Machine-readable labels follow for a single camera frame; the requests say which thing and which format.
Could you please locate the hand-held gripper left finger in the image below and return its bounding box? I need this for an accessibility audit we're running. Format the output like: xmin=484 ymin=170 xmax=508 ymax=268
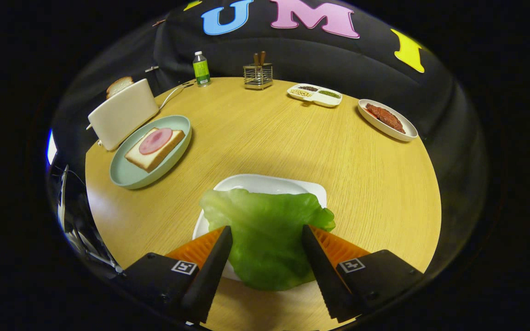
xmin=117 ymin=225 xmax=234 ymax=325

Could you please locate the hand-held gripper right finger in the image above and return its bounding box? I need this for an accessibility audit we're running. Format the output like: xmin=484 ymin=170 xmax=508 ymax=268
xmin=301 ymin=224 xmax=425 ymax=322

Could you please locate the green lettuce leaf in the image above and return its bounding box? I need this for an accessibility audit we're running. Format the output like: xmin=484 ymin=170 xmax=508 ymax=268
xmin=199 ymin=188 xmax=336 ymax=291

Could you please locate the plain white bread slice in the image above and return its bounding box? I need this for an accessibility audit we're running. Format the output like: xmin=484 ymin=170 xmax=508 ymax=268
xmin=106 ymin=76 xmax=134 ymax=99

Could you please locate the light green round plate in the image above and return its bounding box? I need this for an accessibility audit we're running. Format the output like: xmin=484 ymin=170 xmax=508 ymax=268
xmin=109 ymin=115 xmax=192 ymax=190

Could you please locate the bread slice under ham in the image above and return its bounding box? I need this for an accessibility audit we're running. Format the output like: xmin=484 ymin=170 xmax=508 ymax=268
xmin=124 ymin=128 xmax=186 ymax=173

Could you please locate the pink ham slice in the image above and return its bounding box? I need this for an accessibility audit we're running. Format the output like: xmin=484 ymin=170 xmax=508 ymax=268
xmin=138 ymin=127 xmax=173 ymax=155

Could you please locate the white oval plate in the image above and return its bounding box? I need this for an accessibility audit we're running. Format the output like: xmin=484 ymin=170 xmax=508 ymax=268
xmin=357 ymin=99 xmax=419 ymax=142

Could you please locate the white plastic device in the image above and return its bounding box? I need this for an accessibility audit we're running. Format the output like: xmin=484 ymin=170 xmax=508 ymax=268
xmin=59 ymin=165 xmax=70 ymax=233

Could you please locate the red meat slice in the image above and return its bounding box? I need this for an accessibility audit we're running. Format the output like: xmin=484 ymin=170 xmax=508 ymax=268
xmin=365 ymin=103 xmax=406 ymax=135

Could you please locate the white divided dish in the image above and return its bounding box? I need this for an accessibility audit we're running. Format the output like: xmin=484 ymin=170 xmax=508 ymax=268
xmin=287 ymin=83 xmax=343 ymax=108

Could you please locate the white toaster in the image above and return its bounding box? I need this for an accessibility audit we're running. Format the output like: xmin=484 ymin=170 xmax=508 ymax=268
xmin=86 ymin=78 xmax=160 ymax=152

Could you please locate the lit screen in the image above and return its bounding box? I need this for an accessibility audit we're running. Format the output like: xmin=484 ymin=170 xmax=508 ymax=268
xmin=46 ymin=129 xmax=58 ymax=166

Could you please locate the green label water bottle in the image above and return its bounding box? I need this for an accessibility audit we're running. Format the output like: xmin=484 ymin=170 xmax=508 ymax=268
xmin=193 ymin=51 xmax=212 ymax=88

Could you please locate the black backdrop cloth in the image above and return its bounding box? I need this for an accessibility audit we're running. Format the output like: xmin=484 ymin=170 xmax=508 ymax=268
xmin=46 ymin=0 xmax=493 ymax=276

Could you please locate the white toaster cable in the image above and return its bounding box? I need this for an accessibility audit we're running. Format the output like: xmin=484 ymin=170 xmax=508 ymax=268
xmin=158 ymin=82 xmax=195 ymax=111

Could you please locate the metal wire utensil holder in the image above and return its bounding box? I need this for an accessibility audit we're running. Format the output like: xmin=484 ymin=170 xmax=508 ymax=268
xmin=243 ymin=63 xmax=274 ymax=91

